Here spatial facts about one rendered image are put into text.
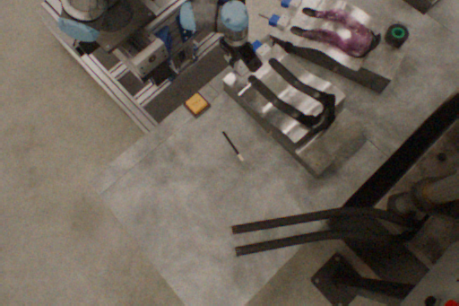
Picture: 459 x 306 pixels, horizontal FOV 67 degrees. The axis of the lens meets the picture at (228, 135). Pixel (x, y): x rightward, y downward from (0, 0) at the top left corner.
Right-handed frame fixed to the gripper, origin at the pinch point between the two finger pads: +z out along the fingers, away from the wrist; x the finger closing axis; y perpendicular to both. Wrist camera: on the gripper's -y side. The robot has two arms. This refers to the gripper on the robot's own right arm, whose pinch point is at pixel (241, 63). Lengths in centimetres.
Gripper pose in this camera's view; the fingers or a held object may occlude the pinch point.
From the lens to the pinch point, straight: 131.0
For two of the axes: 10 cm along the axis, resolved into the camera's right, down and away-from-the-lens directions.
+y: -6.8, -7.2, 1.4
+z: 0.5, 1.5, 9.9
